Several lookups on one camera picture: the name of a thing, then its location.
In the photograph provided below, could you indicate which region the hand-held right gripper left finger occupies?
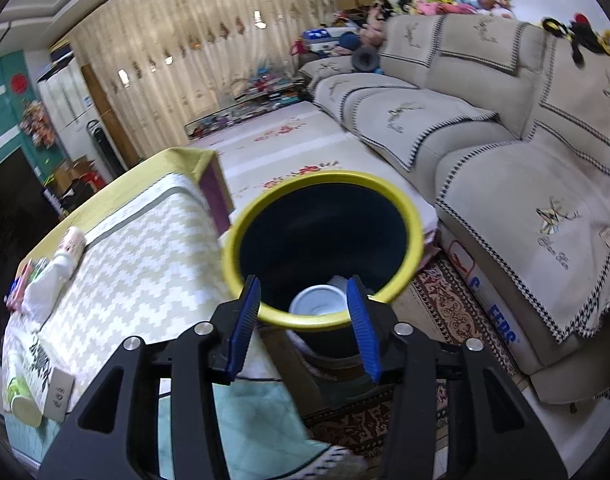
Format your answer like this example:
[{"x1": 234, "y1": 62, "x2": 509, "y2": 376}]
[{"x1": 37, "y1": 275, "x2": 263, "y2": 480}]

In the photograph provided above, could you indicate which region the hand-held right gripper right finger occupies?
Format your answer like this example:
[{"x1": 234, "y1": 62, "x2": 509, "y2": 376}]
[{"x1": 346, "y1": 275, "x2": 568, "y2": 480}]

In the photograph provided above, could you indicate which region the yellow rimmed dark trash bin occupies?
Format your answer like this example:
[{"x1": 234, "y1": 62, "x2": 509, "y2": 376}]
[{"x1": 222, "y1": 170, "x2": 426, "y2": 366}]

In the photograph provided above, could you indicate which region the green and white packet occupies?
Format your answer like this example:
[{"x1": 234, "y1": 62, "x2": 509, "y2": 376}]
[{"x1": 2, "y1": 350, "x2": 43, "y2": 428}]

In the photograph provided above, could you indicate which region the white paper cup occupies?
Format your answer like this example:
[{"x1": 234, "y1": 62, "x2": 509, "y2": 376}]
[{"x1": 288, "y1": 284, "x2": 349, "y2": 317}]

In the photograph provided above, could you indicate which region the red patterned rug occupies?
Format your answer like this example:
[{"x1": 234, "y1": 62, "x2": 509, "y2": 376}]
[{"x1": 305, "y1": 255, "x2": 518, "y2": 461}]

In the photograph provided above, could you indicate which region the teal quilted cloth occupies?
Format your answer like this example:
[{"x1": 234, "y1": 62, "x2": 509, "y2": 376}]
[{"x1": 157, "y1": 377, "x2": 311, "y2": 480}]

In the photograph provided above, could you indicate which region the white printed board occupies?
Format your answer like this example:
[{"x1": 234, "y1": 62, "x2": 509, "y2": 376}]
[{"x1": 445, "y1": 232, "x2": 523, "y2": 361}]

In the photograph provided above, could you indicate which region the white zigzag table cover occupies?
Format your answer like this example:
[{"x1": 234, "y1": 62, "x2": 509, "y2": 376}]
[{"x1": 5, "y1": 172, "x2": 286, "y2": 426}]

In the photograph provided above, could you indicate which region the table with yellow cloth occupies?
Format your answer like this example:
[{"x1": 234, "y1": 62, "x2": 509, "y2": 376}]
[{"x1": 0, "y1": 147, "x2": 306, "y2": 480}]

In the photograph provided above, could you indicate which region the small white box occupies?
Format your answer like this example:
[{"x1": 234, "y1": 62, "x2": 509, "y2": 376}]
[{"x1": 42, "y1": 367, "x2": 76, "y2": 423}]

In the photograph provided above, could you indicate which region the white tissue pack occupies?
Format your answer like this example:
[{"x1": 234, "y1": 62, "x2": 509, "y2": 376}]
[{"x1": 22, "y1": 255, "x2": 80, "y2": 322}]

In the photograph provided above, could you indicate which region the beige embroidered sofa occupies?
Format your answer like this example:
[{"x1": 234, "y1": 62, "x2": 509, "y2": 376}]
[{"x1": 297, "y1": 10, "x2": 610, "y2": 406}]

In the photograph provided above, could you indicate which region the black and white printed packet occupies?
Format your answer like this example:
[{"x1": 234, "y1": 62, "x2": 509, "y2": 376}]
[{"x1": 27, "y1": 335, "x2": 56, "y2": 401}]

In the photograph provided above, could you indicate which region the black tower fan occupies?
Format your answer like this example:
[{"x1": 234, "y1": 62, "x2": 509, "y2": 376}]
[{"x1": 87, "y1": 120, "x2": 124, "y2": 179}]

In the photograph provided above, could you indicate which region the open cardboard box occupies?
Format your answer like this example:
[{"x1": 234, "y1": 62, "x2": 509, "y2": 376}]
[{"x1": 55, "y1": 157, "x2": 104, "y2": 197}]

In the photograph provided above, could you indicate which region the pink printed packet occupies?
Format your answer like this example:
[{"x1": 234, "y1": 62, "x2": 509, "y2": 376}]
[{"x1": 5, "y1": 257, "x2": 48, "y2": 311}]

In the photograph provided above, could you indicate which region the black television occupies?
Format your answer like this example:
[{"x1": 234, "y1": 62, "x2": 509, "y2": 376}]
[{"x1": 0, "y1": 147, "x2": 60, "y2": 311}]

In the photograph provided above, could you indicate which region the grey round cushion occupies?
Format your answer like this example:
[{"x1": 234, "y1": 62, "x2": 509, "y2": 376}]
[{"x1": 351, "y1": 46, "x2": 381, "y2": 73}]

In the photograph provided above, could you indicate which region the white cabinet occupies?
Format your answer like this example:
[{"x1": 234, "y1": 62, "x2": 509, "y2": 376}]
[{"x1": 37, "y1": 57, "x2": 106, "y2": 176}]

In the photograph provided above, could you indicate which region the beige patterned curtain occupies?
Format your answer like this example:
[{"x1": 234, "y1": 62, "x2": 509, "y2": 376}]
[{"x1": 67, "y1": 0, "x2": 336, "y2": 161}]

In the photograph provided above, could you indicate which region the blue and white bag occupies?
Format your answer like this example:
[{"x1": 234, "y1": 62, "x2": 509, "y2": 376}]
[{"x1": 302, "y1": 27, "x2": 361, "y2": 56}]

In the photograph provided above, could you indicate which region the hanging flower ornament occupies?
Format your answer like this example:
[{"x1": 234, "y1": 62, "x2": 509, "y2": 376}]
[{"x1": 20, "y1": 100, "x2": 56, "y2": 150}]

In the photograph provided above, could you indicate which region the pink doll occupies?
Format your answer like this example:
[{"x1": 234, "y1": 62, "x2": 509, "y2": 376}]
[{"x1": 360, "y1": 10, "x2": 387, "y2": 48}]

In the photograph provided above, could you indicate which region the pile of colourful plush toys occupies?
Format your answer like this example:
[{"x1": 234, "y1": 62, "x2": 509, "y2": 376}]
[{"x1": 380, "y1": 0, "x2": 516, "y2": 18}]

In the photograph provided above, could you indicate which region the black yellow red plush toy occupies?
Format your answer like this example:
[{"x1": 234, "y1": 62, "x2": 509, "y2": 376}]
[{"x1": 542, "y1": 12, "x2": 610, "y2": 68}]

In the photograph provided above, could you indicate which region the brown wooden door frame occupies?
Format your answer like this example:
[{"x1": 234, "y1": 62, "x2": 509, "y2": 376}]
[{"x1": 80, "y1": 62, "x2": 140, "y2": 171}]

